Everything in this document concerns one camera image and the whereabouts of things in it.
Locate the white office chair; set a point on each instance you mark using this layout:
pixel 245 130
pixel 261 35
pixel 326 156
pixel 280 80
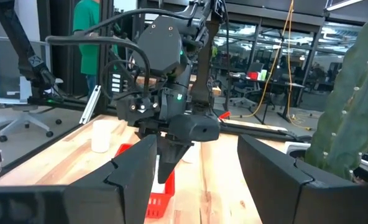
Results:
pixel 7 68

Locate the silver aluminium extrusion bar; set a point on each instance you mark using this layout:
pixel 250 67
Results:
pixel 90 104

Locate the black desk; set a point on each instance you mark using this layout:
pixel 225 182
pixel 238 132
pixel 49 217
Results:
pixel 277 85

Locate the green cactus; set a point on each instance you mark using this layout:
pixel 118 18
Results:
pixel 352 109

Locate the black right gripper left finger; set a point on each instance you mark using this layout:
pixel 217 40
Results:
pixel 131 174

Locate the person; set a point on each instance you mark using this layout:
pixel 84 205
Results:
pixel 89 46

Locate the black aluminium table frame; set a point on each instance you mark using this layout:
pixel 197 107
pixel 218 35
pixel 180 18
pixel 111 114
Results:
pixel 107 18

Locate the green box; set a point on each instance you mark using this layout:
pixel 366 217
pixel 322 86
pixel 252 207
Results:
pixel 263 74

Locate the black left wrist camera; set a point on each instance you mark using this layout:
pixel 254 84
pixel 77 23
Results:
pixel 196 127

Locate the red box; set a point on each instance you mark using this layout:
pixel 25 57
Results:
pixel 252 76

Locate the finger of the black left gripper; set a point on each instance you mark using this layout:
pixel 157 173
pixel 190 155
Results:
pixel 167 155

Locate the black office chair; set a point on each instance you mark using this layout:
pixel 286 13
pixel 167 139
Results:
pixel 249 84

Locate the red plastic basket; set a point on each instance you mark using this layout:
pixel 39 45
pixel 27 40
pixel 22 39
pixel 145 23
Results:
pixel 159 205

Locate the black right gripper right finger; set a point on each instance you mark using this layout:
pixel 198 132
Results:
pixel 274 186

